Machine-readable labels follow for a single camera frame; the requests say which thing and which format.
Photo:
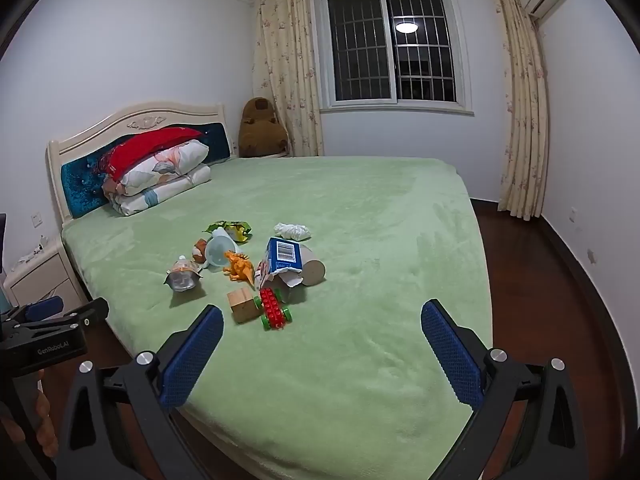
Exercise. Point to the brown peel piece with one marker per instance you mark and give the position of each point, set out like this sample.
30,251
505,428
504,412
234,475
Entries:
200,251

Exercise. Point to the red pillow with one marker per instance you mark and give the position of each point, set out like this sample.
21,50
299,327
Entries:
145,152

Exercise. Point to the cream nightstand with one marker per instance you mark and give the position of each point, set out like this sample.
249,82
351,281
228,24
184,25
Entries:
40,280
280,154

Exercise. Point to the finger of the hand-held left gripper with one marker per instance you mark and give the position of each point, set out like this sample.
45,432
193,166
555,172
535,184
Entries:
87,312
45,307

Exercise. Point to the green bed blanket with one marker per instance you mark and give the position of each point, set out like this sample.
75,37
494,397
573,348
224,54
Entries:
375,260

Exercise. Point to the green yellow snack wrapper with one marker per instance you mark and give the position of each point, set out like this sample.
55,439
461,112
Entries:
232,227

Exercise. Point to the person's left hand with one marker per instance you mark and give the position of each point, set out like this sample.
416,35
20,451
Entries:
44,412

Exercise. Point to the red toy car green wheels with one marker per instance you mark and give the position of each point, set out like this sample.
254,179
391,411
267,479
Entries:
274,310

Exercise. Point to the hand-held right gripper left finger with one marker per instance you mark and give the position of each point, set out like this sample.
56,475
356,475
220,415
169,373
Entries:
192,355

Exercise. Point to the crumpled white tissue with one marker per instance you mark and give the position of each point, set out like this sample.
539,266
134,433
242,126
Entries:
292,231

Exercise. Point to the barred window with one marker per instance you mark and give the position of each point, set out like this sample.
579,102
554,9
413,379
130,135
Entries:
395,45

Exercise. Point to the white wall socket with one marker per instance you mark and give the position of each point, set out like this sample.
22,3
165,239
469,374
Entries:
36,220

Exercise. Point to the brown plush toy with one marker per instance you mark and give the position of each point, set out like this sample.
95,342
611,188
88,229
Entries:
260,127

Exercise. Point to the orange toy dinosaur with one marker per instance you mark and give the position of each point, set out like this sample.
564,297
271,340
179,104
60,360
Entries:
241,267

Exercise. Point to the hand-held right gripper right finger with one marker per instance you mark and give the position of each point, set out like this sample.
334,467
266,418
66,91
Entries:
452,355

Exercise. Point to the blue white milk carton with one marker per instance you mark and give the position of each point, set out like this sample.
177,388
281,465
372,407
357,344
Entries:
282,255

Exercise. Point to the crushed plastic bottle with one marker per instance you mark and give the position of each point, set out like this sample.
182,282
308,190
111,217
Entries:
182,275

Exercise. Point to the green bed with white headboard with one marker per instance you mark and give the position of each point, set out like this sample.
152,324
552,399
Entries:
85,180

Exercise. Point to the small cardboard box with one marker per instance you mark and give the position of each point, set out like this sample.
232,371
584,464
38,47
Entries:
242,305

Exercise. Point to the clear plastic cup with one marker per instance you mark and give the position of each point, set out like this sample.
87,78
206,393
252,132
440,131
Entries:
220,250

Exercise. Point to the folded white floral quilt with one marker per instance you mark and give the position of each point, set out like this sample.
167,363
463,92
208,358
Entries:
165,192

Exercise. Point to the floral cream curtain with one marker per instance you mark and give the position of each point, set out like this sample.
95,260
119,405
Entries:
522,110
285,70

